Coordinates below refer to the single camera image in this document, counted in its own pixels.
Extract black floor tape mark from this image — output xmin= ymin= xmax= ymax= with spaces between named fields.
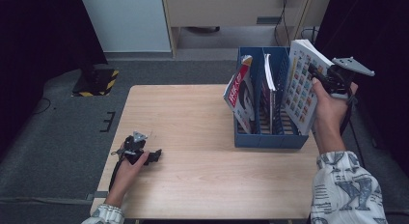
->
xmin=99 ymin=111 xmax=116 ymax=133

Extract person's right hand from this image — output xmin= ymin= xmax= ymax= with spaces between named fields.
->
xmin=311 ymin=77 xmax=360 ymax=130

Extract left hand-held gripper cable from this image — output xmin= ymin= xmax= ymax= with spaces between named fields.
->
xmin=108 ymin=157 xmax=124 ymax=191

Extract red title magazine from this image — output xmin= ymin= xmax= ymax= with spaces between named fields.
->
xmin=223 ymin=54 xmax=259 ymax=135

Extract thick white book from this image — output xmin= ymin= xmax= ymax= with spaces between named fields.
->
xmin=283 ymin=39 xmax=336 ymax=136

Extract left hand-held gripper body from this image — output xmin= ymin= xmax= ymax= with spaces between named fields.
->
xmin=121 ymin=130 xmax=150 ymax=165

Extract looped black cable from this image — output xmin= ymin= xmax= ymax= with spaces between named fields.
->
xmin=300 ymin=26 xmax=321 ymax=49

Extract blue plastic file rack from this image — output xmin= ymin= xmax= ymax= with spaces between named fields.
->
xmin=233 ymin=45 xmax=316 ymax=150

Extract purple cover magazine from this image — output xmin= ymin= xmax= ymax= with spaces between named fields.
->
xmin=263 ymin=53 xmax=278 ymax=135

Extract thin black floor cable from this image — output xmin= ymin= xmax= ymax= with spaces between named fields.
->
xmin=32 ymin=97 xmax=52 ymax=116

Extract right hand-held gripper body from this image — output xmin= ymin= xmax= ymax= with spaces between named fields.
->
xmin=326 ymin=56 xmax=375 ymax=99

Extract beige wooden desk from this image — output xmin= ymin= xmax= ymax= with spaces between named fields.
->
xmin=160 ymin=0 xmax=334 ymax=59

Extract hand-held gripper cable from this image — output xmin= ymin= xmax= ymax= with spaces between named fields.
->
xmin=108 ymin=157 xmax=124 ymax=191
xmin=340 ymin=92 xmax=359 ymax=135

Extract long black floor cable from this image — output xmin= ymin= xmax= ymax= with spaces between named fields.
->
xmin=348 ymin=119 xmax=368 ymax=169

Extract grey tape piece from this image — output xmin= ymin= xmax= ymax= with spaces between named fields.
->
xmin=86 ymin=190 xmax=109 ymax=201

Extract black stand striped base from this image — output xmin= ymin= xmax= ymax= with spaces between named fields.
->
xmin=71 ymin=49 xmax=120 ymax=98

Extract right hand-held gripper cable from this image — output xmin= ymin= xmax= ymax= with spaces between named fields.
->
xmin=340 ymin=92 xmax=359 ymax=135

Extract person's left hand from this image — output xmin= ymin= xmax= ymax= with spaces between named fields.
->
xmin=105 ymin=152 xmax=150 ymax=204

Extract white cabinet panel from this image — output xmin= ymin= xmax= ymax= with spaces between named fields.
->
xmin=79 ymin=0 xmax=172 ymax=53

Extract hanging black cables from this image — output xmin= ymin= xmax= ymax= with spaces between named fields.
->
xmin=273 ymin=0 xmax=293 ymax=46

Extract dark curtain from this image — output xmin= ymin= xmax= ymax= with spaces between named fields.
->
xmin=313 ymin=0 xmax=409 ymax=169
xmin=0 ymin=0 xmax=109 ymax=154

